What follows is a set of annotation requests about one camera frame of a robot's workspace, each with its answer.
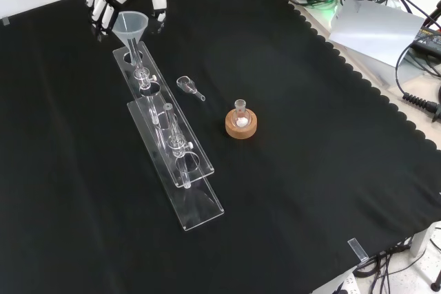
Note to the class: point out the black power supply box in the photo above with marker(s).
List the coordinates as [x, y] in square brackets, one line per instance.
[429, 41]

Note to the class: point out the clear tape strip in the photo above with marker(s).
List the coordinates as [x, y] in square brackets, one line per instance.
[358, 249]
[5, 20]

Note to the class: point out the translucent plastic funnel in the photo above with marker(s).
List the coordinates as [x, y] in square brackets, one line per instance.
[131, 27]

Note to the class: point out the white table leg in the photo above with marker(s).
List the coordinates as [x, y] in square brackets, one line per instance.
[422, 240]

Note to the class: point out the clear acrylic funnel stand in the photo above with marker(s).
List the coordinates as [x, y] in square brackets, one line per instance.
[162, 125]

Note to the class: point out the glass weighing funnel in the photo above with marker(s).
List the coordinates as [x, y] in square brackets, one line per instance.
[186, 84]

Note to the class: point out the pale board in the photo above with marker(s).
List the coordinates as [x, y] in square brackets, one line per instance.
[375, 29]

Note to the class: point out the white power strip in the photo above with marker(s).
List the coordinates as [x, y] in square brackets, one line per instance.
[344, 283]

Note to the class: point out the glass round-bottom flask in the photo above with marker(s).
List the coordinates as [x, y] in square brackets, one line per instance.
[240, 116]

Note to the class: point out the black cloth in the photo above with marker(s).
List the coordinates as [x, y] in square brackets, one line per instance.
[293, 187]

